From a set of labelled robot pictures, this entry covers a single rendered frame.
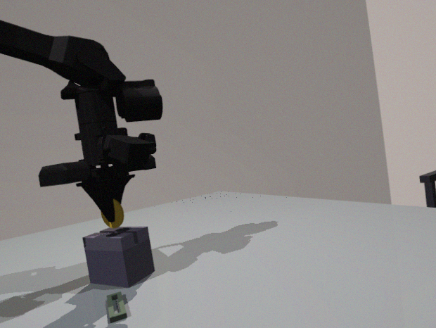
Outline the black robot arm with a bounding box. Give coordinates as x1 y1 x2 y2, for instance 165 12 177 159
0 20 162 165

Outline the gold coin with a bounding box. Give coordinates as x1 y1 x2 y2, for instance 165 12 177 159
101 199 124 229

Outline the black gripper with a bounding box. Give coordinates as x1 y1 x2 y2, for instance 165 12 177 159
39 122 156 222

